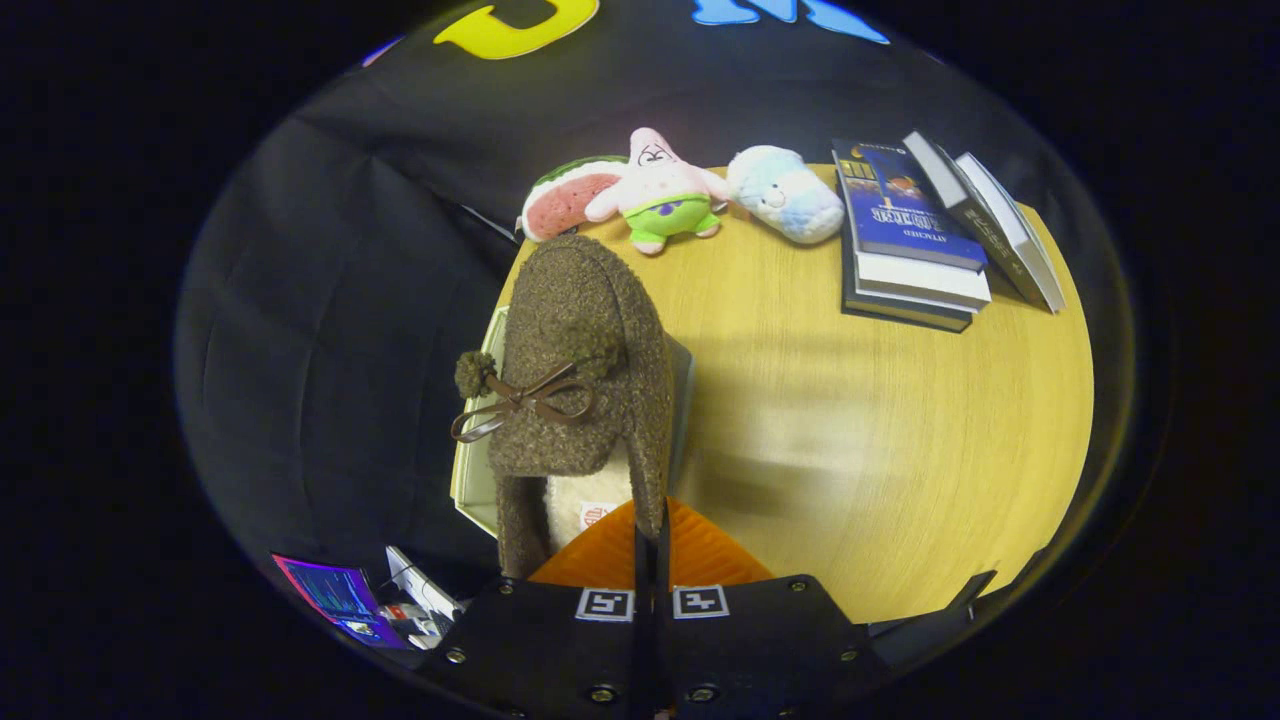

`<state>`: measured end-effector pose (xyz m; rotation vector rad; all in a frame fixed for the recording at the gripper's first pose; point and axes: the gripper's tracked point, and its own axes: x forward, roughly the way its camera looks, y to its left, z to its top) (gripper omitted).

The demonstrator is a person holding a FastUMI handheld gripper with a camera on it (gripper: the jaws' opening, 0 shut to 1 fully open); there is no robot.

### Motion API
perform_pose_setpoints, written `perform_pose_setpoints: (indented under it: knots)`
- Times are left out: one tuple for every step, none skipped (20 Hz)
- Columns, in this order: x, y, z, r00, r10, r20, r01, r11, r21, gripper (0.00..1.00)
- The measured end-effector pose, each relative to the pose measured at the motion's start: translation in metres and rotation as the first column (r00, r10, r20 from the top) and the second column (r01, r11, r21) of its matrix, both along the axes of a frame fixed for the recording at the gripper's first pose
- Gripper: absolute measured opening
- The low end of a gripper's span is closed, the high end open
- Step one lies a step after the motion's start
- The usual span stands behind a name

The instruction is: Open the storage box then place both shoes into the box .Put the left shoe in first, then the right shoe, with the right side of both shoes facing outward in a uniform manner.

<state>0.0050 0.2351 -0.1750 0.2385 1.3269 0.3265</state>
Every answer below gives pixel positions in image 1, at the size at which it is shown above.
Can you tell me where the purple computer screen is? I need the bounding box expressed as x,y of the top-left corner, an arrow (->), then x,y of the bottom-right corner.
272,553 -> 409,649

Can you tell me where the thick white-paged book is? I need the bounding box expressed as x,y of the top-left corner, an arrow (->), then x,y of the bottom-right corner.
850,250 -> 993,311

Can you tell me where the blue cover book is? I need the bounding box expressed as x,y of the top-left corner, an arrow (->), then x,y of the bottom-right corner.
830,138 -> 991,273

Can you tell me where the black spine book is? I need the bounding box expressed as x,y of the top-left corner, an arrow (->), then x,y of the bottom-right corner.
903,130 -> 1046,311

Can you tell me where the brown fuzzy shoe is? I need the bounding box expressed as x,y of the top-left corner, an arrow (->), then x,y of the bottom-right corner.
450,235 -> 676,581

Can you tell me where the pink starfish plush toy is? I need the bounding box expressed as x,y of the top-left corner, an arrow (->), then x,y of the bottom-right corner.
585,127 -> 731,256

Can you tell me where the watermelon slice plush toy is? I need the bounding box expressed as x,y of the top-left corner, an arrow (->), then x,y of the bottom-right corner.
520,155 -> 629,244

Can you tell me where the dark cover book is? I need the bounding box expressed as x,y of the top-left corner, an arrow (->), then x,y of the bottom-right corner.
840,230 -> 973,334

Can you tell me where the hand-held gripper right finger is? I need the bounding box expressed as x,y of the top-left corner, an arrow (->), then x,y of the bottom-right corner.
650,495 -> 891,717

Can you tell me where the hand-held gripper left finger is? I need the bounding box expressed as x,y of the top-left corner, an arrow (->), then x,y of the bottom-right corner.
415,498 -> 651,719

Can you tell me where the white and blue plush toy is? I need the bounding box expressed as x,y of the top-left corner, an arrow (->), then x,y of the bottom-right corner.
726,145 -> 846,246

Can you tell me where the white flat device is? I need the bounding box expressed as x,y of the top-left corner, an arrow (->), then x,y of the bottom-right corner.
385,545 -> 466,641

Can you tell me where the grey fabric storage box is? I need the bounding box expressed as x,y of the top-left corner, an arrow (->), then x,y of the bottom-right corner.
450,305 -> 696,541

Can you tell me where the grey cover book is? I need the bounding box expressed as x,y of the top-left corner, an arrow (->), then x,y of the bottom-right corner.
955,152 -> 1068,315

